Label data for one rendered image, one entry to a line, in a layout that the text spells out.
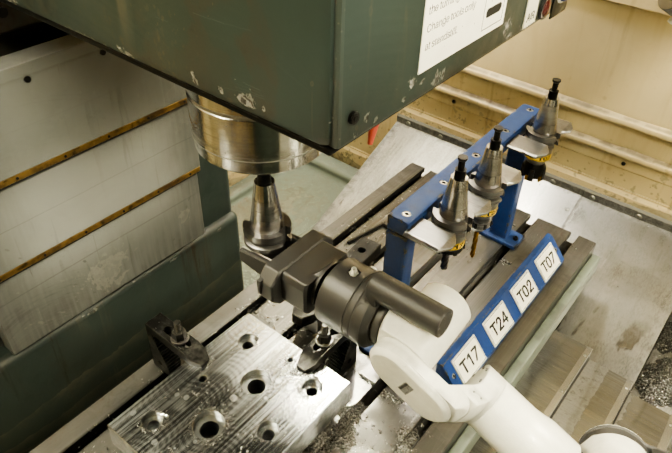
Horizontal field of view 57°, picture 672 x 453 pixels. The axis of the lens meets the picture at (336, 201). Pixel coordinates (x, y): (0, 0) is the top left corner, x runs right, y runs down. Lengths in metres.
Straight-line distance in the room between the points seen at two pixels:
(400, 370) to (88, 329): 0.83
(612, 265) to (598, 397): 0.36
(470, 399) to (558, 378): 0.74
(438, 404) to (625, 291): 1.00
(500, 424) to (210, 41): 0.49
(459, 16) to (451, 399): 0.39
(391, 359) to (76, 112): 0.67
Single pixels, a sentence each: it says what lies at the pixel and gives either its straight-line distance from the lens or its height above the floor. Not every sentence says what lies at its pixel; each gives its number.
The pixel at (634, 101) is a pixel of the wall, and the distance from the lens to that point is 1.62.
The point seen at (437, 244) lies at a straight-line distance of 0.93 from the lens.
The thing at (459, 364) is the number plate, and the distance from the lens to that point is 1.13.
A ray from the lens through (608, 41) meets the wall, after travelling 1.59.
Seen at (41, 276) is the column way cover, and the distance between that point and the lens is 1.23.
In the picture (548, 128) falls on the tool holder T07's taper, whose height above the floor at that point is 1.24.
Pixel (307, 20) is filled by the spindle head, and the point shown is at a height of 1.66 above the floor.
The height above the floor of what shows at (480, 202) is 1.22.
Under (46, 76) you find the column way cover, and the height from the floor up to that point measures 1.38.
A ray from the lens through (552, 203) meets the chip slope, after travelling 1.74.
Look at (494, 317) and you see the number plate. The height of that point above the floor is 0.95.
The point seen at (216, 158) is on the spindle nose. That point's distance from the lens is 0.68.
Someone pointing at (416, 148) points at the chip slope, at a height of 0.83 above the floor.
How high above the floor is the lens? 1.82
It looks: 37 degrees down
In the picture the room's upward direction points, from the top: 2 degrees clockwise
